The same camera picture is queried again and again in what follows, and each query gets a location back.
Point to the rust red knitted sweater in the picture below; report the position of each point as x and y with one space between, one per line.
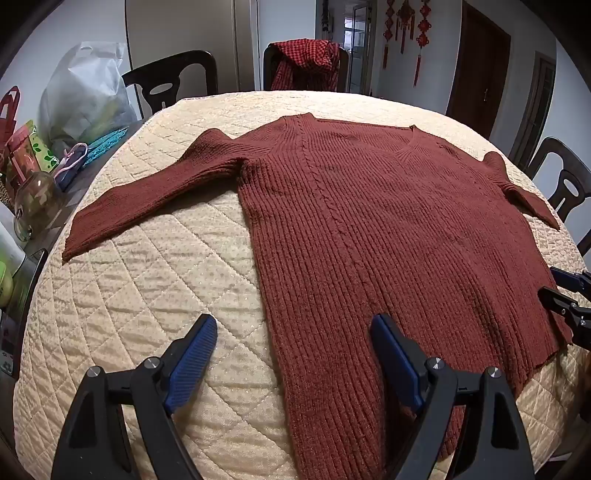
369 230

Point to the red gift bag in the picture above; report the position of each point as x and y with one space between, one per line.
7 120

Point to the red checked cloth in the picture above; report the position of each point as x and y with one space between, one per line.
304 64

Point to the pink purple pouch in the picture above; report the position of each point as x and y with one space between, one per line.
69 166

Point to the white plastic bag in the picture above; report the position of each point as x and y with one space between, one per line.
83 92

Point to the teal mesh net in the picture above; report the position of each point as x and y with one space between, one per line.
106 143

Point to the dark wooden chair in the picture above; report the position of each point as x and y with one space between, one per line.
267 64
554 157
184 74

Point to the green round container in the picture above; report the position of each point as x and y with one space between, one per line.
4 281

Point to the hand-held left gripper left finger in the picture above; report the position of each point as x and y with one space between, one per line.
194 355

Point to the beige quilted blanket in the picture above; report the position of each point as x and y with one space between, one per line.
161 277

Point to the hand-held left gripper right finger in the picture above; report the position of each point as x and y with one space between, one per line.
392 350

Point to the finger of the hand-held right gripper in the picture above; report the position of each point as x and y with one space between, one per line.
561 302
570 279

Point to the red hanging knot ornament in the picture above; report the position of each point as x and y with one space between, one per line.
422 32
388 27
406 18

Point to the brown wooden door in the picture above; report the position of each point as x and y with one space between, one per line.
475 78

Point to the pink bottle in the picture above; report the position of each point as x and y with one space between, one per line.
21 161

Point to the glass jar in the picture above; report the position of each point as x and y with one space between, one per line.
37 203

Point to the brown framed door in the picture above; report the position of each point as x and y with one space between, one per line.
535 106

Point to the green floral box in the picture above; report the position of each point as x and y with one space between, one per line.
41 150

